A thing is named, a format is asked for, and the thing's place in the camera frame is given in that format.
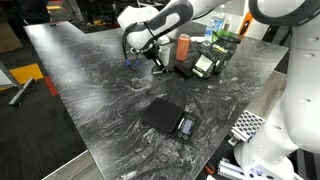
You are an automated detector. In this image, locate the perforated metal bracket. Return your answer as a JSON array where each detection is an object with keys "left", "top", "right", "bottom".
[{"left": 228, "top": 110, "right": 265, "bottom": 146}]

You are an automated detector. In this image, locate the white ceramic mug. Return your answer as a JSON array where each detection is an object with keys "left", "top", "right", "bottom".
[{"left": 159, "top": 46, "right": 170, "bottom": 66}]

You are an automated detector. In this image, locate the clear water bottle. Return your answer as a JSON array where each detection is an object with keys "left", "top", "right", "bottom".
[{"left": 203, "top": 5, "right": 226, "bottom": 46}]

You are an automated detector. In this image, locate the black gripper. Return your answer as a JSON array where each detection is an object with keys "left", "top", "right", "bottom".
[{"left": 143, "top": 45, "right": 168, "bottom": 74}]

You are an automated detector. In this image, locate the green snack bag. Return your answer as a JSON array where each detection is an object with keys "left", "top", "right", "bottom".
[{"left": 213, "top": 30, "right": 241, "bottom": 44}]

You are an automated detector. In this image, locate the black coffee bag white label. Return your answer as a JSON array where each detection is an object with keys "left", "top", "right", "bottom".
[{"left": 192, "top": 47, "right": 219, "bottom": 79}]

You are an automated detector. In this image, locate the black cable blue connector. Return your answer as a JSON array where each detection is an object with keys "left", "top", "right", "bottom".
[{"left": 121, "top": 21, "right": 158, "bottom": 72}]

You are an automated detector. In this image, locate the orange soda can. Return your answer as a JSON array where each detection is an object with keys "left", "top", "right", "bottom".
[{"left": 176, "top": 34, "right": 190, "bottom": 61}]

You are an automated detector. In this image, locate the small black box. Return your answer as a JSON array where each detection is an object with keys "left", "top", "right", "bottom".
[{"left": 174, "top": 63, "right": 192, "bottom": 77}]

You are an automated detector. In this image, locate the black coffee bag yellow label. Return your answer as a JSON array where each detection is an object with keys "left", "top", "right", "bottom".
[{"left": 212, "top": 39, "right": 238, "bottom": 74}]

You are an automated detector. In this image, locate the black digital kitchen scale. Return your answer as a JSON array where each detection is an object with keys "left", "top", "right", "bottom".
[{"left": 142, "top": 98, "right": 199, "bottom": 143}]

